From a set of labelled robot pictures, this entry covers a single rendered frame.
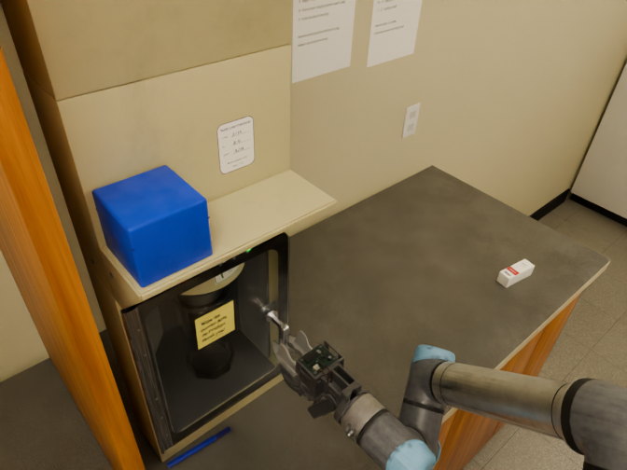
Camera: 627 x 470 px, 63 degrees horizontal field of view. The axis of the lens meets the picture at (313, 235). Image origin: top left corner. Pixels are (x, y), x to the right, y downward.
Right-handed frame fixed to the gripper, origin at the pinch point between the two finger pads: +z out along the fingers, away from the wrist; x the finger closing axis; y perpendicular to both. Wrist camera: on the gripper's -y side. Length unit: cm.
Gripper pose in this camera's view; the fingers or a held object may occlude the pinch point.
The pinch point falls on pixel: (282, 345)
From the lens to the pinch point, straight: 103.3
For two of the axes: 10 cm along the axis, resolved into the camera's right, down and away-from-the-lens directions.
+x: -7.5, 4.2, -5.1
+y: 0.1, -7.6, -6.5
